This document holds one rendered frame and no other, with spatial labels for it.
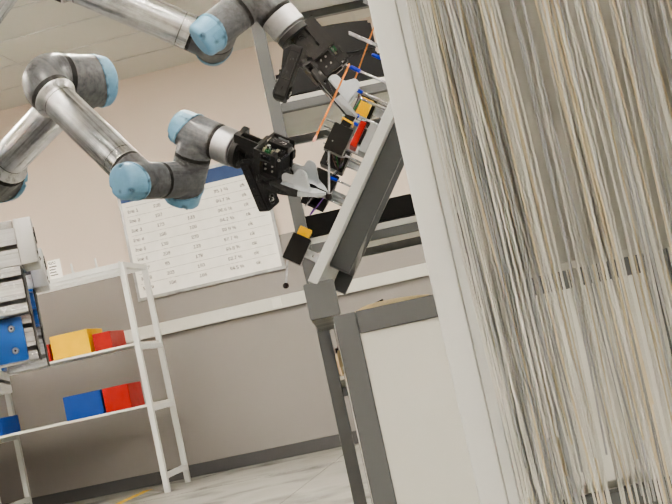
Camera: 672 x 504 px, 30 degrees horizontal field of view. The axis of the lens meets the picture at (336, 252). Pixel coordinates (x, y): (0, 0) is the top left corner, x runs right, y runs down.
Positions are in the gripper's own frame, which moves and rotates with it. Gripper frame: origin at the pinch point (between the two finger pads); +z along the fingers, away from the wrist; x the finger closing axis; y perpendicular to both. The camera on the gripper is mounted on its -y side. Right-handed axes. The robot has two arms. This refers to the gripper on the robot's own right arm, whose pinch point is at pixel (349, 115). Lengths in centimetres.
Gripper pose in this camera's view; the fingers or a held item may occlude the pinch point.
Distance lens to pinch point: 248.4
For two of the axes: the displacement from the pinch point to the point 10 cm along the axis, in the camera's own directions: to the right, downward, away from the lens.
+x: 0.2, 0.3, 10.0
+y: 7.6, -6.5, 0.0
